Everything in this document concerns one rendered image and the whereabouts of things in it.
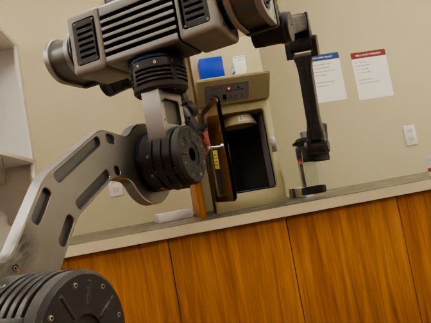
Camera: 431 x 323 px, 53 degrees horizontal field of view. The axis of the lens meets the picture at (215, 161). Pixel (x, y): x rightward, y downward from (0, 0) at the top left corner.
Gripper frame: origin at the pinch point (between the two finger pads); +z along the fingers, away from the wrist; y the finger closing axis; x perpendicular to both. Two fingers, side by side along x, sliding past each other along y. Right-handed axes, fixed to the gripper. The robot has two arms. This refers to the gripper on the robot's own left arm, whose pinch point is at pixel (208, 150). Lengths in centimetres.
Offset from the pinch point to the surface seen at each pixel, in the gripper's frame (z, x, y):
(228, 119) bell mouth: -6.7, -25.3, -22.1
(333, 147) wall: 38, -57, -74
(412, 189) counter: 57, 15, -54
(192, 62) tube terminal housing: -36.6, -22.0, -22.2
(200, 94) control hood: -21.7, -15.0, -14.8
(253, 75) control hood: -15.5, -8.7, -36.9
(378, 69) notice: 17, -53, -123
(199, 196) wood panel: 13.5, -14.3, 10.8
